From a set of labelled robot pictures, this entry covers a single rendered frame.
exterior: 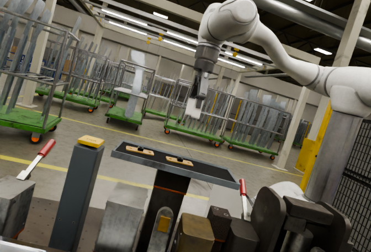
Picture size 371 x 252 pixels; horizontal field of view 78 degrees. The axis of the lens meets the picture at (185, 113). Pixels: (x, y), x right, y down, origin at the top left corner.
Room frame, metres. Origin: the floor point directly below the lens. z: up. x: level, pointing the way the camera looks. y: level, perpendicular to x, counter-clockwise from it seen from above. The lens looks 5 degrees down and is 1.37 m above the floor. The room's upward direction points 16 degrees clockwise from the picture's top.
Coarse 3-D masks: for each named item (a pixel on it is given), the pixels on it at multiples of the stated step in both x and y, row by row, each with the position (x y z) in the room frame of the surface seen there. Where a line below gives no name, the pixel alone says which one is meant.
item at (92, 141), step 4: (84, 136) 0.67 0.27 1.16; (88, 136) 0.68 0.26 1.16; (80, 140) 0.63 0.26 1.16; (84, 140) 0.64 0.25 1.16; (88, 140) 0.65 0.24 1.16; (92, 140) 0.66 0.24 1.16; (96, 140) 0.67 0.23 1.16; (100, 140) 0.68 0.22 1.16; (88, 144) 0.63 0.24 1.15; (92, 144) 0.63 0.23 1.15; (96, 144) 0.64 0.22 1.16; (100, 144) 0.66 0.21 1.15
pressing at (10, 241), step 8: (0, 240) 0.40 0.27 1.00; (8, 240) 0.41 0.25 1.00; (16, 240) 0.42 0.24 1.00; (0, 248) 0.39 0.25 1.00; (8, 248) 0.40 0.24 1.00; (16, 248) 0.40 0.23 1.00; (24, 248) 0.41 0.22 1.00; (32, 248) 0.41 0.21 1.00; (40, 248) 0.41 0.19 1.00; (48, 248) 0.42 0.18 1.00
